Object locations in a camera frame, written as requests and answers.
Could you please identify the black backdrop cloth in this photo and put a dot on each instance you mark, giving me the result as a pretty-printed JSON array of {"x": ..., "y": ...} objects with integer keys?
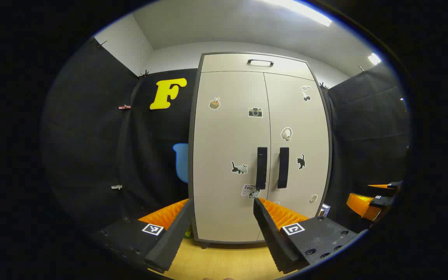
[{"x": 91, "y": 136}]

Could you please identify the colourful cardboard box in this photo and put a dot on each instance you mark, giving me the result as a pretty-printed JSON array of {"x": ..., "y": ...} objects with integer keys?
[{"x": 324, "y": 210}]

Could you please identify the beige double-door shoe cabinet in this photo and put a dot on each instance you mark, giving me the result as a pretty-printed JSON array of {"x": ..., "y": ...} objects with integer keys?
[{"x": 228, "y": 62}]

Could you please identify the beige cabinet door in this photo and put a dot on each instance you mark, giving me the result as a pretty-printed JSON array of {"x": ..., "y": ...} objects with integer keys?
[
  {"x": 224, "y": 140},
  {"x": 305, "y": 124}
]

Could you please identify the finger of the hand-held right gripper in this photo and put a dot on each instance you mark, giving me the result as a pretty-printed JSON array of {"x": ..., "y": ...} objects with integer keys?
[
  {"x": 395, "y": 184},
  {"x": 381, "y": 201}
]

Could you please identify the green bottle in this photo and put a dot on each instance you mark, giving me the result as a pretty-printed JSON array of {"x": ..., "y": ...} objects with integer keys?
[{"x": 188, "y": 233}]

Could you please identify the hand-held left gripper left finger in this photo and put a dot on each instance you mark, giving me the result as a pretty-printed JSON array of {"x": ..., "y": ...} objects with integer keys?
[{"x": 169, "y": 241}]

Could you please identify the small ceiling light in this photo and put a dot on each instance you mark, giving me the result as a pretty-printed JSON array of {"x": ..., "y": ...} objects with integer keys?
[{"x": 374, "y": 59}]

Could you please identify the red clip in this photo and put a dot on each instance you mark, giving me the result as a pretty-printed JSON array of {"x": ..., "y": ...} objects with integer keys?
[{"x": 124, "y": 106}]

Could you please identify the black spring clip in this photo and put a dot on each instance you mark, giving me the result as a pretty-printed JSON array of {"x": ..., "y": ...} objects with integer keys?
[
  {"x": 143, "y": 74},
  {"x": 323, "y": 86},
  {"x": 102, "y": 44}
]

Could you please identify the long ceiling strip light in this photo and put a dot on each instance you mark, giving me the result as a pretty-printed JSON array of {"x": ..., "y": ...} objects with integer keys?
[{"x": 305, "y": 11}]

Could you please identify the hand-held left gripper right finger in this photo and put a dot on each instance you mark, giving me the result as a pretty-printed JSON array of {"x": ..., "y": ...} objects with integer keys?
[{"x": 274, "y": 241}]

